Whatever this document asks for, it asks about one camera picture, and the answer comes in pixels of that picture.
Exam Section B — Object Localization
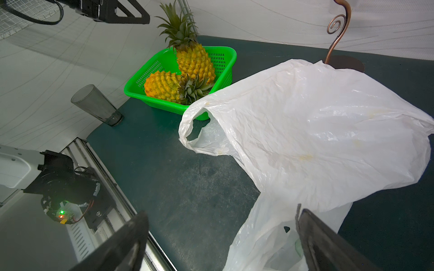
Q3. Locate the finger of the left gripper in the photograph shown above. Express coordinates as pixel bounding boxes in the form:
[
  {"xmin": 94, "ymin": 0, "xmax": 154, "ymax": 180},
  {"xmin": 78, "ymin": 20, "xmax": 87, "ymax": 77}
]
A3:
[{"xmin": 107, "ymin": 0, "xmax": 150, "ymax": 24}]

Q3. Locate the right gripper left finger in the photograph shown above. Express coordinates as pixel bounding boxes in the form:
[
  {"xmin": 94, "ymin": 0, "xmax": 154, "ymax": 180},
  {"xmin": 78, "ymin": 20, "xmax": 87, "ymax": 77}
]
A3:
[{"xmin": 72, "ymin": 211, "xmax": 149, "ymax": 271}]

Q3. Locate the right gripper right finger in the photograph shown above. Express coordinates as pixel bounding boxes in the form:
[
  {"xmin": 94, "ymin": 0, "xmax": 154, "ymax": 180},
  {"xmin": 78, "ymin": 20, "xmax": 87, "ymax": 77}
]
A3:
[{"xmin": 296, "ymin": 204, "xmax": 380, "ymax": 271}]

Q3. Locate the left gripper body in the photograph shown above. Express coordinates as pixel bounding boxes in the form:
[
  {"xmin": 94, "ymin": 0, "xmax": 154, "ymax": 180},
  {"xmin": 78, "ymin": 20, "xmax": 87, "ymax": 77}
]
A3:
[{"xmin": 59, "ymin": 0, "xmax": 118, "ymax": 23}]

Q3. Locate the pineapple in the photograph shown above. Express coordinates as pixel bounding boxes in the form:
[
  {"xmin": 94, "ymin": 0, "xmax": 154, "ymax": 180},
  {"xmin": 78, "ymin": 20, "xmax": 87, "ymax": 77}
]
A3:
[
  {"xmin": 144, "ymin": 71, "xmax": 214, "ymax": 105},
  {"xmin": 158, "ymin": 3, "xmax": 216, "ymax": 84}
]

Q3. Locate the white plastic bag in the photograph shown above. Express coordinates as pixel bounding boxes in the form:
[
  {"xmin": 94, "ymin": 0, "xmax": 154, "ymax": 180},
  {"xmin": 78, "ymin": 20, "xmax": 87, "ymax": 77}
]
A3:
[{"xmin": 179, "ymin": 59, "xmax": 434, "ymax": 271}]

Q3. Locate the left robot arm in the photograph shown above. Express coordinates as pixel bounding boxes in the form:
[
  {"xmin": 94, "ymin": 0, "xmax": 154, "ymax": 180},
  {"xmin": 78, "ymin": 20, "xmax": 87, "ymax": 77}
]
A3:
[{"xmin": 1, "ymin": 1, "xmax": 150, "ymax": 230}]

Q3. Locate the lying pineapple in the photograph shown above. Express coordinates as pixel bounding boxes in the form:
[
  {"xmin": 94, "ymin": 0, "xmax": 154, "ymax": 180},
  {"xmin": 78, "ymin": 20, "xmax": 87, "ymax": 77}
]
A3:
[{"xmin": 144, "ymin": 71, "xmax": 214, "ymax": 105}]

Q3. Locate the left controller board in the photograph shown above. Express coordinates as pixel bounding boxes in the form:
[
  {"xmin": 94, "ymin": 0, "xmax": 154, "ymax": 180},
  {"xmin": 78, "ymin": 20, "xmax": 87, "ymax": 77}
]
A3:
[{"xmin": 51, "ymin": 203, "xmax": 83, "ymax": 225}]

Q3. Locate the green table mat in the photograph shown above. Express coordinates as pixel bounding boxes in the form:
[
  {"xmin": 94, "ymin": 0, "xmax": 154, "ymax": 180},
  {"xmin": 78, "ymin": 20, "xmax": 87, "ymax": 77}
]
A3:
[{"xmin": 86, "ymin": 35, "xmax": 434, "ymax": 271}]

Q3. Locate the green plastic basket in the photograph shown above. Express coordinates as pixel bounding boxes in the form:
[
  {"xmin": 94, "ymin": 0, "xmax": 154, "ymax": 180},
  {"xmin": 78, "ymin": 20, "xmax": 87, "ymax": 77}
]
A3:
[{"xmin": 124, "ymin": 46, "xmax": 237, "ymax": 115}]

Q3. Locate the bronze scroll hanger stand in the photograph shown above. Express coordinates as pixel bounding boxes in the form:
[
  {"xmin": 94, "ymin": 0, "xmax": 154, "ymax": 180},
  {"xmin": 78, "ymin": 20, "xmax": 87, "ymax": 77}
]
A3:
[{"xmin": 315, "ymin": 0, "xmax": 366, "ymax": 73}]

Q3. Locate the white vented cable duct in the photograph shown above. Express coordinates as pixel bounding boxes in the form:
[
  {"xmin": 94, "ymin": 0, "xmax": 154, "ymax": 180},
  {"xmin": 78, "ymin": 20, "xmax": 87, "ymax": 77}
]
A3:
[{"xmin": 66, "ymin": 219, "xmax": 96, "ymax": 263}]

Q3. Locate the black corrugated cable hose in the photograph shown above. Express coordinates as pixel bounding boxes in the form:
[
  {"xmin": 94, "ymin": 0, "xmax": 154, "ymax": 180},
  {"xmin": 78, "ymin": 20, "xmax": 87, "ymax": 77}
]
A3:
[{"xmin": 0, "ymin": 0, "xmax": 65, "ymax": 26}]

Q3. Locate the white wire basket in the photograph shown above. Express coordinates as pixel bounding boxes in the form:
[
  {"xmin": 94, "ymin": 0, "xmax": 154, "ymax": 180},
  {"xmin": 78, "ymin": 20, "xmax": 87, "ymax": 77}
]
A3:
[{"xmin": 1, "ymin": 0, "xmax": 64, "ymax": 40}]

